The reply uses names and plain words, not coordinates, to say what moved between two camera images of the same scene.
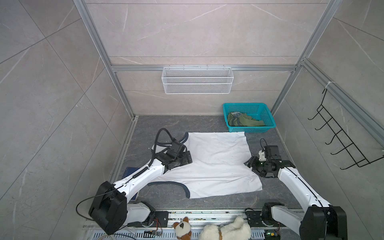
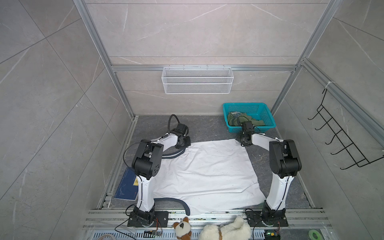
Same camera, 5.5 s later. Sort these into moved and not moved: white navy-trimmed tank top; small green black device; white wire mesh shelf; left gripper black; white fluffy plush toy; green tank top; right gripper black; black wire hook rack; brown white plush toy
Moved: right gripper black; white navy-trimmed tank top; left gripper black
Not moved: small green black device; green tank top; white wire mesh shelf; white fluffy plush toy; brown white plush toy; black wire hook rack
